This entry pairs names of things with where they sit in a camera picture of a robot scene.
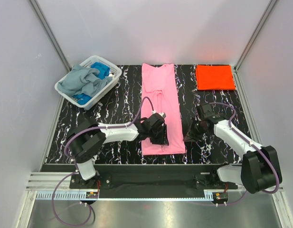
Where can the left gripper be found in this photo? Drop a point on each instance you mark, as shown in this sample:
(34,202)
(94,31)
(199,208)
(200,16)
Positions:
(163,140)

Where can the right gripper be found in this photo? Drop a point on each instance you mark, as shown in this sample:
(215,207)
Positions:
(191,136)

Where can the pink t-shirt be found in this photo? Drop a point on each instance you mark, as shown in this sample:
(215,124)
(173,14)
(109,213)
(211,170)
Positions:
(159,84)

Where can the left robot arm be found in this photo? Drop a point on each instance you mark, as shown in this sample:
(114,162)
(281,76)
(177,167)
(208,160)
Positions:
(85,142)

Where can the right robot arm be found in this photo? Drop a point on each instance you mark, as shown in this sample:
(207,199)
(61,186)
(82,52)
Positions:
(260,168)

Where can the white plastic basket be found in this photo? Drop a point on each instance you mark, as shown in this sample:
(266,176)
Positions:
(114,71)

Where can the folded orange t-shirt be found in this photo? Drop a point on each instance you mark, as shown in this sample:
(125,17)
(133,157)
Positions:
(214,77)

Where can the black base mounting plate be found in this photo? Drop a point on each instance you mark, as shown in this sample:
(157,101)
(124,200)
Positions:
(163,179)

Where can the blue t-shirt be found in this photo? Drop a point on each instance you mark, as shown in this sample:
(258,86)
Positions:
(104,75)

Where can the grey t-shirt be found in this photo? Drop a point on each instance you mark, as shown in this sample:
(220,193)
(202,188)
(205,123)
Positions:
(77,79)

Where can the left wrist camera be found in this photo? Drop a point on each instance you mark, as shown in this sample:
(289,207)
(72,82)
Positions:
(162,114)

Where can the white slotted cable duct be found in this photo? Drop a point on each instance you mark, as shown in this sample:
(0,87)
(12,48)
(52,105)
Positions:
(105,195)

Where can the left aluminium frame post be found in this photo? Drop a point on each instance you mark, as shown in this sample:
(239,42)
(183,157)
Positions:
(48,31)

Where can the aluminium frame post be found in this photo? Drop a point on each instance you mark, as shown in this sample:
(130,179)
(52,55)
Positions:
(48,31)
(260,25)

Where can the right aluminium frame post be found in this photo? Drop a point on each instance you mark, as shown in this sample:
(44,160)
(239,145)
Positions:
(260,25)

